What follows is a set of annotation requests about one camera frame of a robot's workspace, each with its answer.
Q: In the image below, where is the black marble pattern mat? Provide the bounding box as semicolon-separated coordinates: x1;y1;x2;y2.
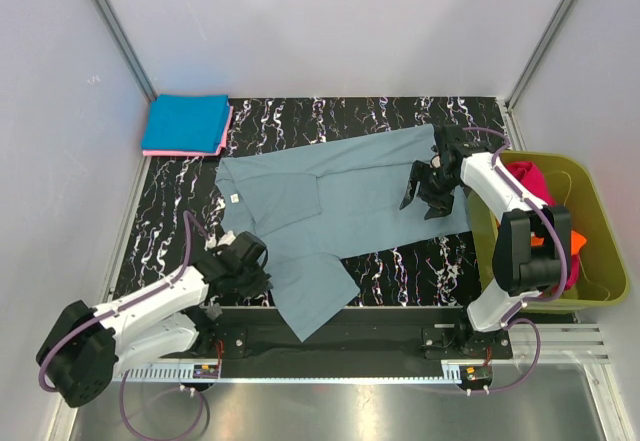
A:
107;96;507;307

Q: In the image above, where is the purple cable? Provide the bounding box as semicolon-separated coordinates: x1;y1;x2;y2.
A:
462;126;571;393
38;210;224;437

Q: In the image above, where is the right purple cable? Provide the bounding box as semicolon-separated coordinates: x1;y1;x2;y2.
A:
462;126;571;393

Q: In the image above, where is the olive green plastic bin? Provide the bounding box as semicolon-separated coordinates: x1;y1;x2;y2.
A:
468;151;629;312

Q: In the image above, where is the right aluminium frame post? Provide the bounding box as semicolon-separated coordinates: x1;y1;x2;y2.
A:
504;0;578;112

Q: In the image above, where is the folded pink t shirt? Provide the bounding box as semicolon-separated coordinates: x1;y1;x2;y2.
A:
142;106;234;157

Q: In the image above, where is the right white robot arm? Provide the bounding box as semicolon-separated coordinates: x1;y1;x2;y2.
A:
401;126;572;358

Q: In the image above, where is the left aluminium frame post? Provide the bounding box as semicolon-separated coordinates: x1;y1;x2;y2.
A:
91;0;157;103

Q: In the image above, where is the grey blue t shirt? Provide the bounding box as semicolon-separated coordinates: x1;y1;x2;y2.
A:
215;124;469;341

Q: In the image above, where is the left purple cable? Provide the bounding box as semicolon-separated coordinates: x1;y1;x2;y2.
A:
38;210;224;437

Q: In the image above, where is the aluminium front rail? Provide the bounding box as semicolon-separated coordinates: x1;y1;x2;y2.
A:
112;324;609;384

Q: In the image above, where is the aluminium frame post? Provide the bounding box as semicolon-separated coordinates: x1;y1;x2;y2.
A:
504;0;578;112
91;0;157;103

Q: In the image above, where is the magenta t shirt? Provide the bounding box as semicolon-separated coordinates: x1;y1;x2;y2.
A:
506;161;581;292

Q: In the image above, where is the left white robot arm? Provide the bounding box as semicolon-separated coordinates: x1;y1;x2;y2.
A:
36;232;271;407

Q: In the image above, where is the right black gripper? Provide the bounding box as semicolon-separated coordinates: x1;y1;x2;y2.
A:
399;160;459;221

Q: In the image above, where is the folded blue t shirt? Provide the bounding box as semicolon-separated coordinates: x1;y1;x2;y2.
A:
141;94;230;151

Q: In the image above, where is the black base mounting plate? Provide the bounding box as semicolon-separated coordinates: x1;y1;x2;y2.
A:
209;307;513;361

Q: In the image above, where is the orange t shirt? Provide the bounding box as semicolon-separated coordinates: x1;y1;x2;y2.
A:
531;230;587;261

